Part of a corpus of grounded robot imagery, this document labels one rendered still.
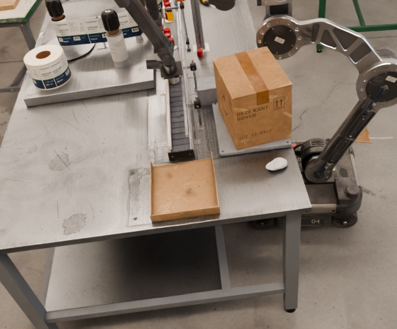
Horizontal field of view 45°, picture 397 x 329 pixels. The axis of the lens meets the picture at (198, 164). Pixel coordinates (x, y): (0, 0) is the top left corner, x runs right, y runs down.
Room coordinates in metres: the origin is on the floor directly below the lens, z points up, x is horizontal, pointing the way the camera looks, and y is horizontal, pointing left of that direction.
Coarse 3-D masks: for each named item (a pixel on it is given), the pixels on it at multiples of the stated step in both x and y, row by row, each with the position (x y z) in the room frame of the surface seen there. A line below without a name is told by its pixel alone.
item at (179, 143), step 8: (176, 0) 2.86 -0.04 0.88; (176, 24) 2.55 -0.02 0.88; (168, 80) 2.00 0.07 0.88; (176, 88) 1.92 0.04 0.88; (176, 96) 1.86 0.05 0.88; (176, 104) 1.79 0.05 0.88; (176, 112) 1.73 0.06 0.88; (176, 120) 1.68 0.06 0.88; (176, 128) 1.62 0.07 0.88; (184, 128) 1.61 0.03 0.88; (176, 136) 1.56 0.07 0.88; (184, 136) 1.56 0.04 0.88; (176, 144) 1.51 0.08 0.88; (184, 144) 1.51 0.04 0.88
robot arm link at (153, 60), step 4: (148, 56) 1.84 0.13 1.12; (152, 56) 1.84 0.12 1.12; (156, 56) 1.83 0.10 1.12; (164, 56) 1.78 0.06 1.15; (168, 56) 1.77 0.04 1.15; (148, 60) 1.83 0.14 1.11; (152, 60) 1.82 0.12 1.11; (156, 60) 1.81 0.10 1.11; (160, 60) 1.81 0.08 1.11; (164, 60) 1.77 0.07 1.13; (168, 60) 1.77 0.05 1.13; (148, 64) 1.83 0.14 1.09; (152, 64) 1.83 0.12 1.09; (156, 64) 1.82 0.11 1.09; (164, 64) 1.79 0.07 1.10; (168, 64) 1.79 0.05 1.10; (148, 68) 1.83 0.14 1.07; (152, 68) 1.83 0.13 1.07; (156, 68) 1.82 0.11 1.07; (160, 68) 1.84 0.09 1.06
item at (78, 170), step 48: (96, 0) 3.19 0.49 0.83; (240, 0) 2.82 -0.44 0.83; (192, 48) 2.34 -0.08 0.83; (240, 48) 2.26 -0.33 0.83; (144, 96) 1.97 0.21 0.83; (192, 96) 1.90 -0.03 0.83; (48, 144) 1.73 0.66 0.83; (96, 144) 1.67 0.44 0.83; (144, 144) 1.61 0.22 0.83; (0, 192) 1.47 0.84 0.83; (48, 192) 1.42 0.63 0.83; (96, 192) 1.37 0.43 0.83; (144, 192) 1.32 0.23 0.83; (240, 192) 1.23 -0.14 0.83; (288, 192) 1.19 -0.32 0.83; (0, 240) 1.20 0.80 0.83; (48, 240) 1.16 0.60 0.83
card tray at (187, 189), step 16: (208, 160) 1.43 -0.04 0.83; (160, 176) 1.39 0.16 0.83; (176, 176) 1.37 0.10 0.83; (192, 176) 1.36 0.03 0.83; (208, 176) 1.34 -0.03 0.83; (160, 192) 1.30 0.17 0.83; (176, 192) 1.29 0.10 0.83; (192, 192) 1.27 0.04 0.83; (208, 192) 1.26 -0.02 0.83; (160, 208) 1.22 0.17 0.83; (176, 208) 1.20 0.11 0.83; (192, 208) 1.19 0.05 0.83; (208, 208) 1.15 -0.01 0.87
